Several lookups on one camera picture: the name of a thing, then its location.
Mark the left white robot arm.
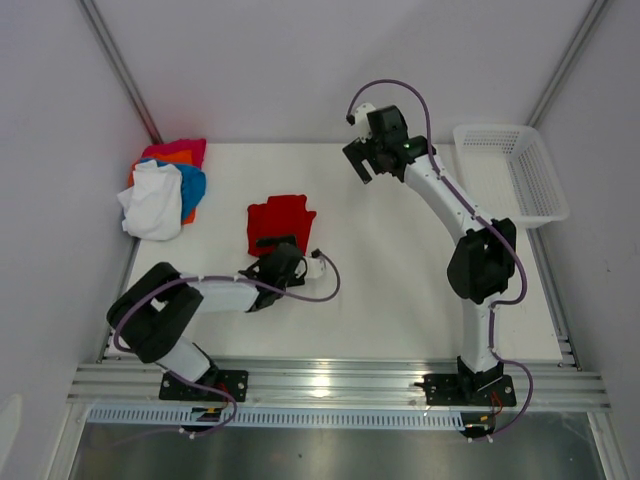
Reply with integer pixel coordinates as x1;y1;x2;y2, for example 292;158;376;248
106;243;306;400

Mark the purple cable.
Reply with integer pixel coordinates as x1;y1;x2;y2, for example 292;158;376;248
113;249;342;440
345;79;534;444

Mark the blue t shirt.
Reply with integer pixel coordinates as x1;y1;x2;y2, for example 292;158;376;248
139;157;207;224

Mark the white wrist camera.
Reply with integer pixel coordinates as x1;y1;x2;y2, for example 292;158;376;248
295;249;327;281
346;103;376;143

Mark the pink t shirt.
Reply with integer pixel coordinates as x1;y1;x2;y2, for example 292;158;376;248
141;138;207;169

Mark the white t shirt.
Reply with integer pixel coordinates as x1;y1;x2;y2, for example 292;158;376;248
117;160;182;241

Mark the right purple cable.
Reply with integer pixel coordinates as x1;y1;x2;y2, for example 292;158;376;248
345;79;534;444

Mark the white slotted cable duct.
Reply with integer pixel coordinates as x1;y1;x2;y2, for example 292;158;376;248
87;404;464;431

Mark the orange t shirt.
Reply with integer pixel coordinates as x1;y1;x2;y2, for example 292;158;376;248
127;150;206;225

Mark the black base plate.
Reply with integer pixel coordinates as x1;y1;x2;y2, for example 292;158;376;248
159;370;249;403
415;373;517;407

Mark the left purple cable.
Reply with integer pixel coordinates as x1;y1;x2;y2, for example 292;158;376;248
113;249;342;440

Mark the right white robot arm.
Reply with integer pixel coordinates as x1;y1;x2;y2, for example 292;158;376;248
343;103;516;405

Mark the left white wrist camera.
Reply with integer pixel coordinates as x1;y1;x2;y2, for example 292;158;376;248
295;249;327;281

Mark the aluminium mounting rail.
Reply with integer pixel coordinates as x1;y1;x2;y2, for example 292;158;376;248
67;357;611;412

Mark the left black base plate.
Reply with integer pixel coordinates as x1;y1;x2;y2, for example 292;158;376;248
159;370;249;403

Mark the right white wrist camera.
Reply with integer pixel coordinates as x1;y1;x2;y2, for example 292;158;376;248
346;103;376;143

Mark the red t shirt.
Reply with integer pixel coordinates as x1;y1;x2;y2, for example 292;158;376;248
247;194;317;257

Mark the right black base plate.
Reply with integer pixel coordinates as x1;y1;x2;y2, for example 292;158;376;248
415;373;517;407

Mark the white plastic basket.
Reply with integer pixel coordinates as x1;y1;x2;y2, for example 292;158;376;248
453;124;570;229

